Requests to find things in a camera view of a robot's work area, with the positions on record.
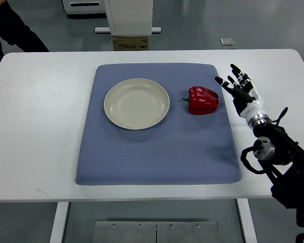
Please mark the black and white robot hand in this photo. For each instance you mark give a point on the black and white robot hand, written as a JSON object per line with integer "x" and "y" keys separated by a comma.
{"x": 246, "y": 98}

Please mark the red bell pepper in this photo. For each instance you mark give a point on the red bell pepper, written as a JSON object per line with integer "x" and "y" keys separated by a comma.
{"x": 202, "y": 100}

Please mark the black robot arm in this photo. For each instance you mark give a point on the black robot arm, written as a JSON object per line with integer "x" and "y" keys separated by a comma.
{"x": 276, "y": 155}

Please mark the grey floor socket plate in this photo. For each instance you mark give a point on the grey floor socket plate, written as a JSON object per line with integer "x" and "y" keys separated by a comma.
{"x": 227, "y": 41}

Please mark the cream round plate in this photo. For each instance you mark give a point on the cream round plate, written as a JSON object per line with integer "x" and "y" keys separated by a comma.
{"x": 136, "y": 104}

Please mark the metal floor plate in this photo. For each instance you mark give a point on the metal floor plate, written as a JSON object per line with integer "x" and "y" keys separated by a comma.
{"x": 150, "y": 231}

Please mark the blue quilted mat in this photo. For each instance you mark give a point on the blue quilted mat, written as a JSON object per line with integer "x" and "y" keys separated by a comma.
{"x": 183, "y": 149}

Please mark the white right table leg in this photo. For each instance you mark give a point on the white right table leg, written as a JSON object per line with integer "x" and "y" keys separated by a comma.
{"x": 246, "y": 220}

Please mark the white table leg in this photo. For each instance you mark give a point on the white table leg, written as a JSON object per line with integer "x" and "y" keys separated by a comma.
{"x": 246, "y": 220}
{"x": 59, "y": 222}

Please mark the brown cardboard box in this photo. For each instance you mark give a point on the brown cardboard box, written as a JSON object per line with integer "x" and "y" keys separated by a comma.
{"x": 130, "y": 43}

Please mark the white machine column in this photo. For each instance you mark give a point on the white machine column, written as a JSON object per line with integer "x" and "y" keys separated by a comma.
{"x": 129, "y": 18}

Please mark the white base bar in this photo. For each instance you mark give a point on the white base bar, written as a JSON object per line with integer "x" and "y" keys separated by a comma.
{"x": 107, "y": 30}

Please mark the white device with slot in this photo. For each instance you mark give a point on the white device with slot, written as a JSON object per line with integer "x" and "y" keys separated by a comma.
{"x": 78, "y": 7}

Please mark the white left table leg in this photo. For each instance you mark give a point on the white left table leg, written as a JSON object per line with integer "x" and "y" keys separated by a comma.
{"x": 59, "y": 222}

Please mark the person in black clothes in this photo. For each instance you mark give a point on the person in black clothes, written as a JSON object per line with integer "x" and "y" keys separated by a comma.
{"x": 15, "y": 32}

